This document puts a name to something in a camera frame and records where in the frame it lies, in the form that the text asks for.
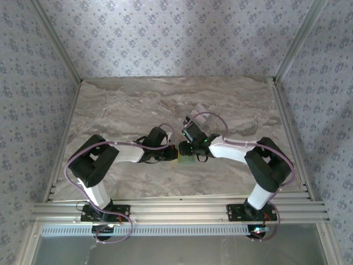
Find pink credit card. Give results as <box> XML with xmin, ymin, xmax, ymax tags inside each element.
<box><xmin>192</xmin><ymin>104</ymin><xmax>206</xmax><ymax>119</ymax></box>

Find grey metal sheet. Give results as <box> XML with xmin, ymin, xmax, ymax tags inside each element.
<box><xmin>34</xmin><ymin>234</ymin><xmax>330</xmax><ymax>265</ymax></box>

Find aluminium mounting rail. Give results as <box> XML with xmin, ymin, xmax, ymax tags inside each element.
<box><xmin>29</xmin><ymin>193</ymin><xmax>331</xmax><ymax>225</ymax></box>

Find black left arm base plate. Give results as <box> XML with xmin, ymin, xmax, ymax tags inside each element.
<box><xmin>80</xmin><ymin>203</ymin><xmax>131</xmax><ymax>223</ymax></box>

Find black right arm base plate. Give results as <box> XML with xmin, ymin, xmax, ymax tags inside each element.
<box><xmin>226</xmin><ymin>203</ymin><xmax>278</xmax><ymax>223</ymax></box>

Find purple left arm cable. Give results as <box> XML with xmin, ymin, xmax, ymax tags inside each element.
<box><xmin>63</xmin><ymin>123</ymin><xmax>176</xmax><ymax>244</ymax></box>

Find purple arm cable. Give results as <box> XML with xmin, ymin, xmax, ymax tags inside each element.
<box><xmin>63</xmin><ymin>123</ymin><xmax>176</xmax><ymax>244</ymax></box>
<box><xmin>190</xmin><ymin>112</ymin><xmax>296</xmax><ymax>242</ymax></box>

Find grey slotted cable duct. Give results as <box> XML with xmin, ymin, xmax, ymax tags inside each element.
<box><xmin>40</xmin><ymin>224</ymin><xmax>274</xmax><ymax>237</ymax></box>

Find aluminium side rail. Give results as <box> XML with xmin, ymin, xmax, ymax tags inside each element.
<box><xmin>271</xmin><ymin>78</ymin><xmax>317</xmax><ymax>202</ymax></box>
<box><xmin>42</xmin><ymin>79</ymin><xmax>84</xmax><ymax>204</ymax></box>

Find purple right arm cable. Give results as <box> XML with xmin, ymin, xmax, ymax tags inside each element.
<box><xmin>190</xmin><ymin>112</ymin><xmax>296</xmax><ymax>242</ymax></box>

